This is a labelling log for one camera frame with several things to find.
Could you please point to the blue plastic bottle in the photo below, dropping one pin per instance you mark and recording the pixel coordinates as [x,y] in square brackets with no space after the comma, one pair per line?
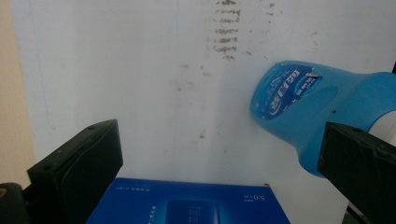
[314,115]

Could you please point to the blue cardboard box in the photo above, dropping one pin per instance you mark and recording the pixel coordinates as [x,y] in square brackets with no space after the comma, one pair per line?
[186,203]

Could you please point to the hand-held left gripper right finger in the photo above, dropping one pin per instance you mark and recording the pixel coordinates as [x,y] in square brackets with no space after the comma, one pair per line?
[361,165]

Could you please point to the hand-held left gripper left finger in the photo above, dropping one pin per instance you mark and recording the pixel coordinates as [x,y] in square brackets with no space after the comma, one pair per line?
[77,168]

